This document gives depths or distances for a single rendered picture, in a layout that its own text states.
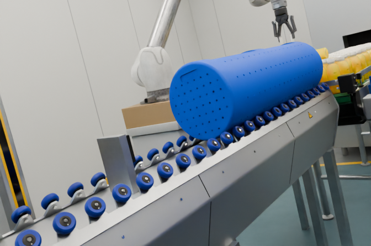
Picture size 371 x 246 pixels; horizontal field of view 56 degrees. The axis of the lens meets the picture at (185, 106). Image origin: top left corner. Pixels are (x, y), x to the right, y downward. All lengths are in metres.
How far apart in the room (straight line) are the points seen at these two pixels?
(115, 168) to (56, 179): 3.04
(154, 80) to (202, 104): 0.57
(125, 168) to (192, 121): 0.42
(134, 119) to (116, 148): 0.85
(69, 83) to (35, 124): 0.66
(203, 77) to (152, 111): 0.55
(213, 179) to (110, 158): 0.31
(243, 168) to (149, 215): 0.41
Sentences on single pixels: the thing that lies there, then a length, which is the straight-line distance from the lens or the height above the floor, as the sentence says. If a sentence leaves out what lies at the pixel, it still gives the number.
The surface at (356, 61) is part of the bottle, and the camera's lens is 2.37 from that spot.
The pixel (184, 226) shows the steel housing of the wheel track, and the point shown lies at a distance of 0.95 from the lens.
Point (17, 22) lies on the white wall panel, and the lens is 4.06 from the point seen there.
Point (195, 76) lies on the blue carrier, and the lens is 1.21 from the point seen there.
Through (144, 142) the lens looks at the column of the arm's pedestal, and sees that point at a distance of 1.76.
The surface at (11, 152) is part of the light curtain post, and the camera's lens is 1.15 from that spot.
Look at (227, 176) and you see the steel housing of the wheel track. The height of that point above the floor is 0.86.
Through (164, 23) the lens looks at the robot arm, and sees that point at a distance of 2.02.
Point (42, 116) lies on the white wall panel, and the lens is 3.94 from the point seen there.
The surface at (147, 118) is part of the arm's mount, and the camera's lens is 1.71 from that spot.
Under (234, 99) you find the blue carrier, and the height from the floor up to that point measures 1.08.
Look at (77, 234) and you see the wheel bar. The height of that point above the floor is 0.93.
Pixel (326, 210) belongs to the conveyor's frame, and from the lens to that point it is 2.69.
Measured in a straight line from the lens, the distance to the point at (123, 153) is 0.91.
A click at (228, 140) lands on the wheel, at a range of 1.14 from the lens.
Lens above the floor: 1.19
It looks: 5 degrees down
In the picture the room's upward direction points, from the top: 14 degrees counter-clockwise
